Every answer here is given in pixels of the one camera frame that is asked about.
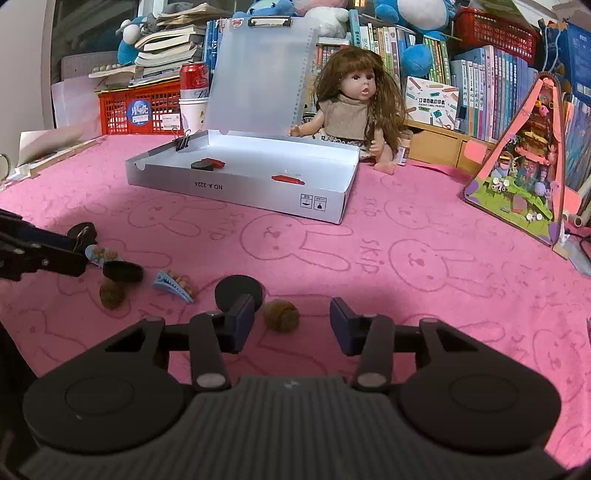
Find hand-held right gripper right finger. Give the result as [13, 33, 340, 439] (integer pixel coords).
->
[330, 296, 485, 392]

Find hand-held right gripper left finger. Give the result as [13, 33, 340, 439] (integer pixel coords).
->
[99, 294, 256, 392]

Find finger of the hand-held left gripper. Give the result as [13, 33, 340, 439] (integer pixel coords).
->
[0, 242, 89, 280]
[0, 209, 77, 253]

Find brown walnut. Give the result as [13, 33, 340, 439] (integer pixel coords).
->
[263, 299, 301, 332]
[99, 278, 126, 310]

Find blue bear hair clip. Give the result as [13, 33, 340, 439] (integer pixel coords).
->
[84, 244, 119, 268]

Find blue toothed hair clip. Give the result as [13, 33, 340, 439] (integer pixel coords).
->
[153, 270, 198, 304]

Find white clipboard storage case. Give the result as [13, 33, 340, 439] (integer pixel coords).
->
[124, 16, 361, 225]

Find pink rabbit print blanket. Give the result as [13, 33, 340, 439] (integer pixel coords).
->
[0, 133, 591, 469]

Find red basket with round sticker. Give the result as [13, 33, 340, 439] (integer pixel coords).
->
[97, 81, 186, 136]

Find small brown capped bottle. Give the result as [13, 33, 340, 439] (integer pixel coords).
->
[396, 130, 414, 167]

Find white paper cup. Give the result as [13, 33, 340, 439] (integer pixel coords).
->
[178, 90, 210, 135]

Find wooden drawer organizer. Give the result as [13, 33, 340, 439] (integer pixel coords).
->
[406, 119, 498, 169]

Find brown haired doll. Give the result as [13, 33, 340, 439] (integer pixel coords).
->
[289, 47, 410, 175]

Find pink triangular toy house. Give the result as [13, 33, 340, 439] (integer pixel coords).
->
[464, 71, 579, 247]

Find red soda can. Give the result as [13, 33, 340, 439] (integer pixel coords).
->
[179, 62, 211, 100]

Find pile of worn books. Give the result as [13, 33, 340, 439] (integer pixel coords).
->
[88, 11, 209, 89]

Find white label printer box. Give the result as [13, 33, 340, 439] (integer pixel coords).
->
[405, 76, 461, 130]

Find blue upright books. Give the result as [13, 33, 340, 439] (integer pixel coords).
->
[203, 18, 228, 75]

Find large blue white plush toy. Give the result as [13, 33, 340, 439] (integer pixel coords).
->
[373, 0, 457, 78]

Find row of blue pink books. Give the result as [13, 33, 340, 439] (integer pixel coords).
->
[450, 44, 542, 142]

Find row of colourful books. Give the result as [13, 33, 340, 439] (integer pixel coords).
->
[316, 11, 455, 110]

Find leaning thin books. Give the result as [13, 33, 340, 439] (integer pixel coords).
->
[563, 91, 591, 191]

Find white pink plush toy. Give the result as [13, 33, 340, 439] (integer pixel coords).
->
[295, 0, 350, 38]

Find blue bear plush toy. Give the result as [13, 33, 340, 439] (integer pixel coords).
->
[246, 0, 297, 20]

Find plain red plastic basket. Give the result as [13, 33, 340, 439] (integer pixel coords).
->
[454, 7, 542, 64]

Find blue cardboard box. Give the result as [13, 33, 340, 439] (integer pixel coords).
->
[540, 21, 591, 103]

